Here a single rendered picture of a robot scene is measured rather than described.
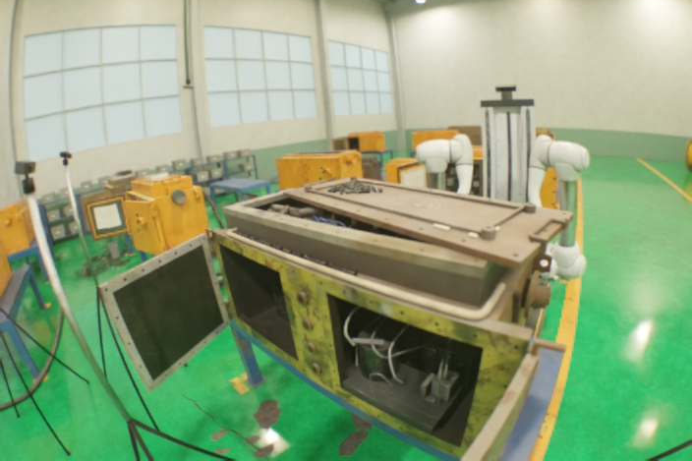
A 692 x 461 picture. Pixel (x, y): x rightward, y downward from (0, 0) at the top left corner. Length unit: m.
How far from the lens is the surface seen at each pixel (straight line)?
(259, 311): 1.91
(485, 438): 0.54
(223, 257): 1.67
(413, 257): 0.82
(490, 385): 0.84
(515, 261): 0.74
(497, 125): 2.05
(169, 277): 1.54
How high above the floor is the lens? 1.67
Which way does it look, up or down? 14 degrees down
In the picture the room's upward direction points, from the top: 6 degrees counter-clockwise
